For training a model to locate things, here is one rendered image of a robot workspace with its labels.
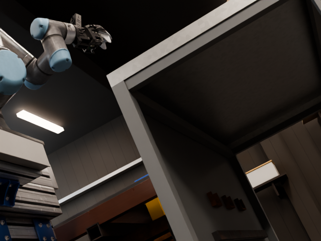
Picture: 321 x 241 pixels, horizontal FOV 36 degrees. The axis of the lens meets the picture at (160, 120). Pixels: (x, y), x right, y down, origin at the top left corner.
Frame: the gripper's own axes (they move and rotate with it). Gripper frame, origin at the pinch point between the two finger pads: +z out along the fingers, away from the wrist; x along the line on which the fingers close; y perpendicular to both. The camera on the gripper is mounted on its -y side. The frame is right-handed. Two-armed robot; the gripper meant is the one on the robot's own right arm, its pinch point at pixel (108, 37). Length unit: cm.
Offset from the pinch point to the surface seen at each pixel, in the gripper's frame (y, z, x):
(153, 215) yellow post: 69, -3, -21
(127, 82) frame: 49, -39, 24
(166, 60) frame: 52, -35, 36
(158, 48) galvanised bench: 47, -35, 36
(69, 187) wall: -243, 441, -539
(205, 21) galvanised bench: 50, -30, 49
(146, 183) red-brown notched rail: 64, -15, -7
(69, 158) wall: -291, 449, -516
